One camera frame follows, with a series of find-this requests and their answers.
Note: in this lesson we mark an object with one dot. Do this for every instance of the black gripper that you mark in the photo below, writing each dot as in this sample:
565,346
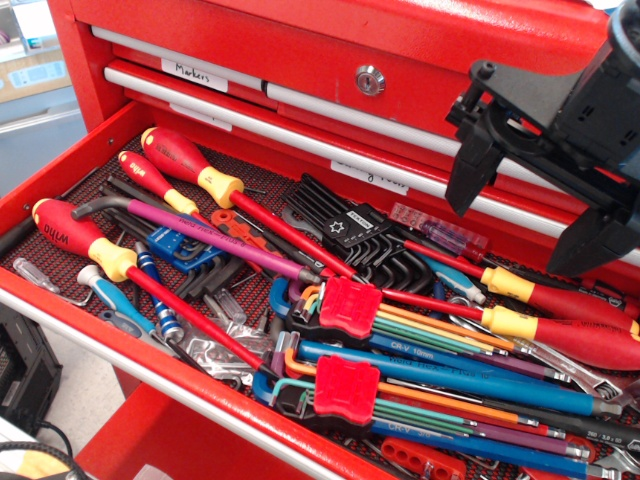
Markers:
579,132

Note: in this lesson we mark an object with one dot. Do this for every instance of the black Torx key set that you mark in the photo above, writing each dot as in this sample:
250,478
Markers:
360,236

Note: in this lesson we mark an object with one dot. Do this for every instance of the chest key lock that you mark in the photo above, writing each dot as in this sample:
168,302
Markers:
370,80

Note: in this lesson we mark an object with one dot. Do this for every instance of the large blue Allen key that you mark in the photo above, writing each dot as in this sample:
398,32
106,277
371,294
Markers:
532,394

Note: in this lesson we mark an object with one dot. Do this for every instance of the upper red colour key set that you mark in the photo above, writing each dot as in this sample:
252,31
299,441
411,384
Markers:
355,316

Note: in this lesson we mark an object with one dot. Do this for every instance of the red colour key set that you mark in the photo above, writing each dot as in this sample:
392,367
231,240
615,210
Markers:
355,316
344,396

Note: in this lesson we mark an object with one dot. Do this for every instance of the lower red colour key set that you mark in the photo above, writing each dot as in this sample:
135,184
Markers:
344,396

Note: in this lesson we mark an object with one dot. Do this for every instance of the violet long Allen key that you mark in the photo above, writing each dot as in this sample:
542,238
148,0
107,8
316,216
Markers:
205,234

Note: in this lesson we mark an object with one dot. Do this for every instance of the blue hex key holder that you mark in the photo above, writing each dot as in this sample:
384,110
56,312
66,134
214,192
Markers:
181,252

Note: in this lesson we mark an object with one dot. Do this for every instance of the right upper red screwdriver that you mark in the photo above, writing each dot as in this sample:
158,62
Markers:
560,303

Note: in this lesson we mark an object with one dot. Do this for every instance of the clear bit strip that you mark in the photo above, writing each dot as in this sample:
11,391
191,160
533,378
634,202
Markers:
411,217

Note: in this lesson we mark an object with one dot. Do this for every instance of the right lower red screwdriver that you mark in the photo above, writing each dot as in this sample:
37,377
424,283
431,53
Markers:
598,345

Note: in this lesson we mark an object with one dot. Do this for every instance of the adjustable chrome wrench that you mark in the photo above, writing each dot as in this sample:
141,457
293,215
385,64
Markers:
591,382

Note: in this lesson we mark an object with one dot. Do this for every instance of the red bit holder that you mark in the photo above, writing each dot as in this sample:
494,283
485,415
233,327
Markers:
421,459

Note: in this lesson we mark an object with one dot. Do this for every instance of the red tool chest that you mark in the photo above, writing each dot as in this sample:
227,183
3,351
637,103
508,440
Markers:
293,108

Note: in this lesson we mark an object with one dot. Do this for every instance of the orange black utility knife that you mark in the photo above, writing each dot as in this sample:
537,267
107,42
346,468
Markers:
230,223

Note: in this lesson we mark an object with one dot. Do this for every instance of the white Markers label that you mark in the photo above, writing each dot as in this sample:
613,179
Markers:
194,75

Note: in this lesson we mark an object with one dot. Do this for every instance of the large red yellow screwdriver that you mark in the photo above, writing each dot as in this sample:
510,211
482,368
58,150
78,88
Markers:
178,157

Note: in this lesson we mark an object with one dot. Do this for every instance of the small red yellow screwdriver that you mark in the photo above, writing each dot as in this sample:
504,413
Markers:
143,172

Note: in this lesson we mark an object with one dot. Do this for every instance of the front red yellow screwdriver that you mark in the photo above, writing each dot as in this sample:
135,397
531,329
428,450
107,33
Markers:
83,237

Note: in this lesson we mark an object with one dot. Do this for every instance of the clear small screwdriver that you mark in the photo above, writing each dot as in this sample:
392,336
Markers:
34,275

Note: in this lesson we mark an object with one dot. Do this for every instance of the black box on floor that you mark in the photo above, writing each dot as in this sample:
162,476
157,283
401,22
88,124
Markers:
30,372

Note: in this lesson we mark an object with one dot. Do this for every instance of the clear purple handle screwdriver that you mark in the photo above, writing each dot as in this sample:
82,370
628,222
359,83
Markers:
456,239

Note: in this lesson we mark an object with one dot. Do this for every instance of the blue white handle screwdriver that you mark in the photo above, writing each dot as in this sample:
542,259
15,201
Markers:
120,312

